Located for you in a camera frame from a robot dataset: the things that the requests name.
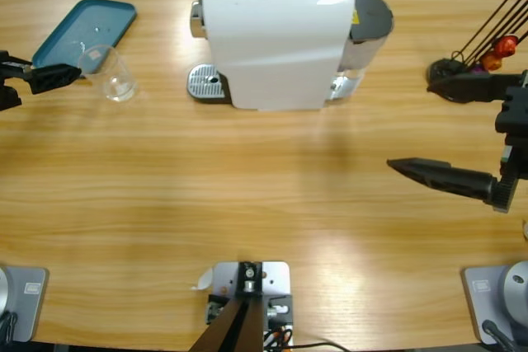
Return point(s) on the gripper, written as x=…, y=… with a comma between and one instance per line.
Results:
x=9, y=94
x=515, y=117

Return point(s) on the clear plastic cup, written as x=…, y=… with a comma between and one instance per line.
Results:
x=117, y=88

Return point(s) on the purple coffee capsule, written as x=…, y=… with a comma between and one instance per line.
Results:
x=480, y=69

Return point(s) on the orange coffee capsule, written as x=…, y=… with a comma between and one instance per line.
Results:
x=491, y=62

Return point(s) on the red coffee capsule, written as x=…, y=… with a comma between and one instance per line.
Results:
x=505, y=47

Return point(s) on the white capsule coffee machine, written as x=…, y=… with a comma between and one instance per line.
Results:
x=272, y=47

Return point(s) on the teal plastic tray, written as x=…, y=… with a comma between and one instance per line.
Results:
x=70, y=30

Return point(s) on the black capsule holder with rods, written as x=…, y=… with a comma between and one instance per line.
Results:
x=439, y=68

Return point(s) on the beige round object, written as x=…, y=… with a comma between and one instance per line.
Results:
x=526, y=230

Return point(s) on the clear water tank dark lid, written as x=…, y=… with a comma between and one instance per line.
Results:
x=371, y=14

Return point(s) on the silver drip tray grille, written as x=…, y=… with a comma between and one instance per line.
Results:
x=204, y=80

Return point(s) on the white tape tab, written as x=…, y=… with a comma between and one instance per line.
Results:
x=204, y=280

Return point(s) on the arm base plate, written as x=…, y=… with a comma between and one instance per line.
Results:
x=495, y=298
x=29, y=306

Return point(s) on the white mount block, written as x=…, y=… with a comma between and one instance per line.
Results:
x=274, y=282

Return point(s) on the dark camera mast post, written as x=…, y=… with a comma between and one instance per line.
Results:
x=235, y=327

